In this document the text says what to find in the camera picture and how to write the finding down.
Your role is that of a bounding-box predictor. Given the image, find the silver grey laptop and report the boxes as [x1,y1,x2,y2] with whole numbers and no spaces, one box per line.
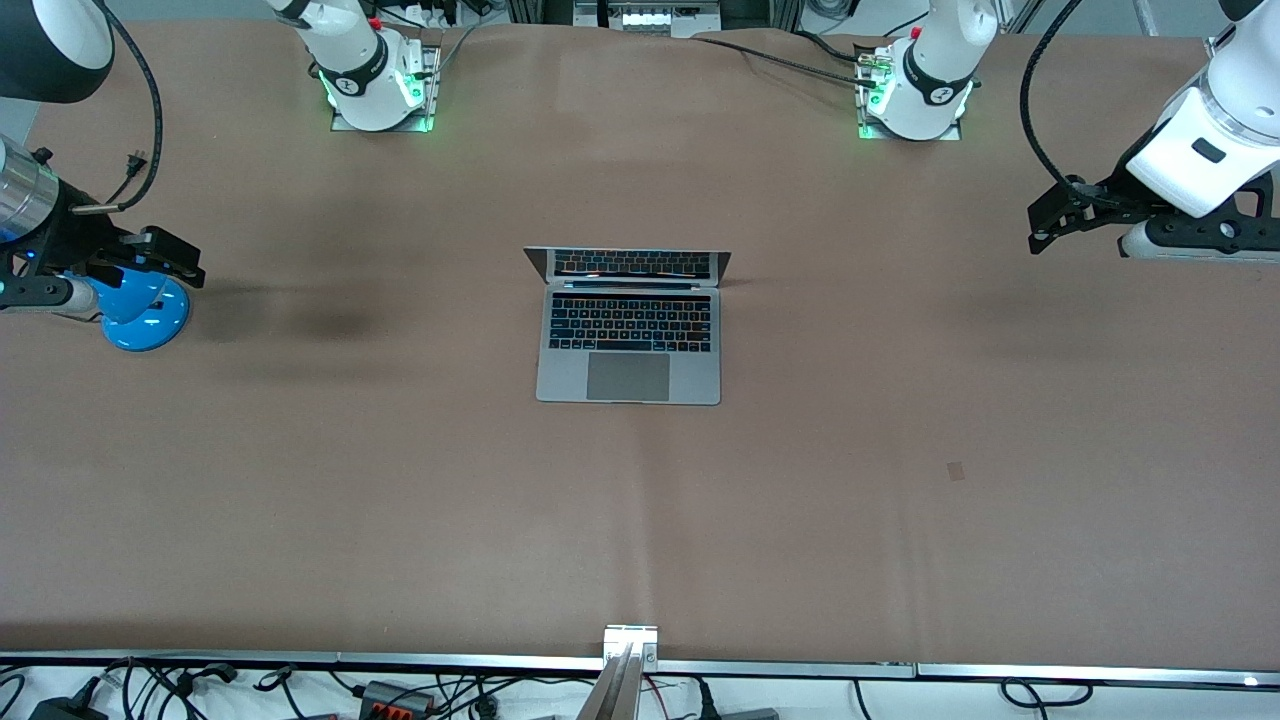
[523,246,733,407]

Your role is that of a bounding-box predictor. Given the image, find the blue desk lamp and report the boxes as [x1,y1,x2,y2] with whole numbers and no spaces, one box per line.
[60,272,191,353]

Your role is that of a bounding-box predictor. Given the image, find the black power adapter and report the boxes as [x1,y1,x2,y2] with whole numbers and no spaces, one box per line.
[28,690,109,720]

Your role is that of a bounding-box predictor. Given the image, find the white power strip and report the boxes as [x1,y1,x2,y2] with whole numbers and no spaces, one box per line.
[598,2,721,37]

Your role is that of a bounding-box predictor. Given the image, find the black orange connector block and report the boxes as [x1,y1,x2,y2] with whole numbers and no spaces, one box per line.
[355,680,438,717]

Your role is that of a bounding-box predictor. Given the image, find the brown table cover sheet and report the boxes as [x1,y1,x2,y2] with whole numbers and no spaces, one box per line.
[0,20,1280,669]

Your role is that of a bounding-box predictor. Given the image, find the aluminium profile bar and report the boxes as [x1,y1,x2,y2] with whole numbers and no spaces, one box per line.
[578,625,661,720]

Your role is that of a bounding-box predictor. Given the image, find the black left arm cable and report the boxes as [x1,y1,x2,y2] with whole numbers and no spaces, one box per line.
[1020,0,1091,196]

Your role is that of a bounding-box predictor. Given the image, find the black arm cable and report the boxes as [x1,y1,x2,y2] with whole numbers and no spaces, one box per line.
[70,0,166,216]
[1020,0,1091,196]

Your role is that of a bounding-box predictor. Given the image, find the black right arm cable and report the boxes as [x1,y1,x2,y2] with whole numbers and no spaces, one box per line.
[70,0,166,216]

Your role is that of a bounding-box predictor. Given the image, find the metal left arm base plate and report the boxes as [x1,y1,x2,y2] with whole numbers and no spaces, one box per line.
[856,40,964,142]

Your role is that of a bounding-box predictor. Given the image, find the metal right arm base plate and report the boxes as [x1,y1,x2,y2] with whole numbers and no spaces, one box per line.
[330,40,443,134]

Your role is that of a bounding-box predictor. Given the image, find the black cable on table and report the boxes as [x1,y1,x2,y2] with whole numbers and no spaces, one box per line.
[688,36,879,89]

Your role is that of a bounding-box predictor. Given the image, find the black tangled floor cables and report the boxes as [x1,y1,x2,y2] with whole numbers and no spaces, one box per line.
[95,658,301,720]

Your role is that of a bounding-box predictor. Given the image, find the aluminium table edge rail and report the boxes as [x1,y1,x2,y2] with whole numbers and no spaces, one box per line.
[0,652,1280,691]

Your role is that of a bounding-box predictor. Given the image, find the black looped floor cable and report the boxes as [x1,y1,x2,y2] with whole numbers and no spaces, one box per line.
[1000,678,1093,713]

